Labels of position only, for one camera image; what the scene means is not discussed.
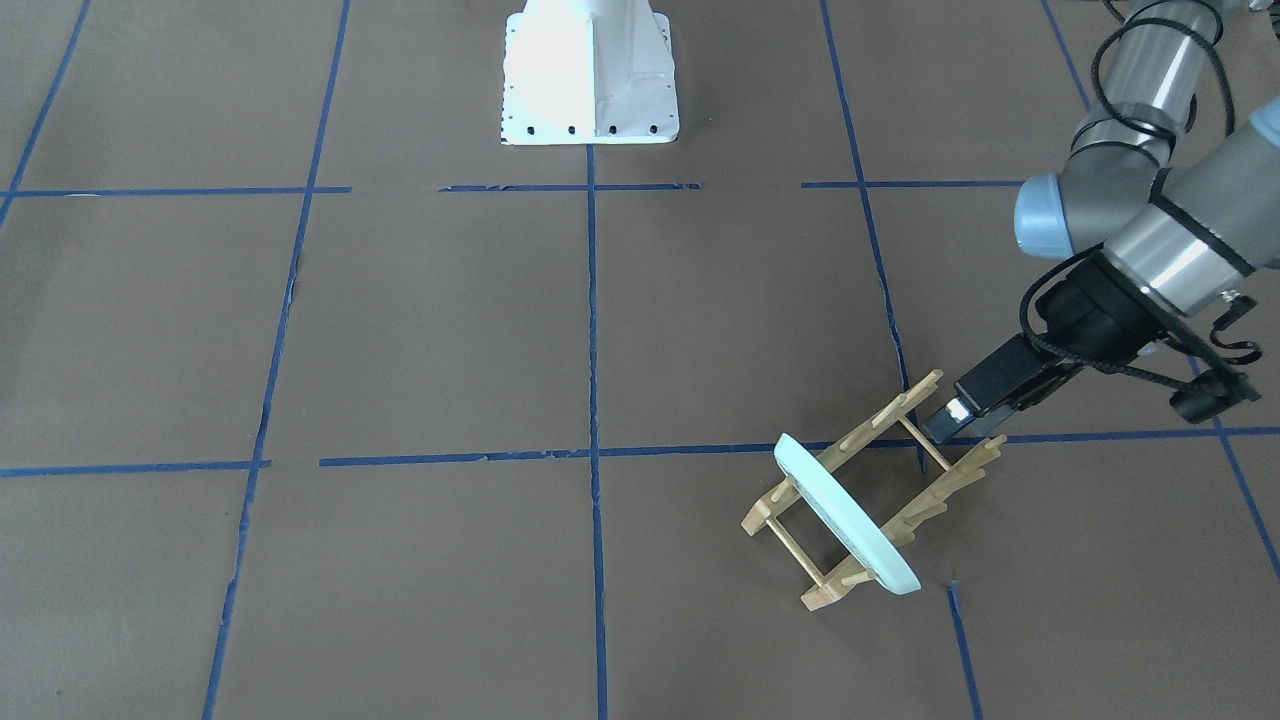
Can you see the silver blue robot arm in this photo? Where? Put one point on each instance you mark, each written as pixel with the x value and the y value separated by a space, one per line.
pixel 1166 204

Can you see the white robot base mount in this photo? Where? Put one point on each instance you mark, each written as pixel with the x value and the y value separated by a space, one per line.
pixel 588 73

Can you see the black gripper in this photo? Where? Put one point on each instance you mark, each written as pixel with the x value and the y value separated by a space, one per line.
pixel 1092 312

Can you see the wooden dish rack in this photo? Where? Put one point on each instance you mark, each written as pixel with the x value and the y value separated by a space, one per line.
pixel 895 474

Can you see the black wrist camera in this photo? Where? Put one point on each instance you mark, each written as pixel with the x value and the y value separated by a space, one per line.
pixel 1222 384

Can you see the light green round plate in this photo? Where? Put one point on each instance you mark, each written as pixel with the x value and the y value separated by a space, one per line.
pixel 842 515

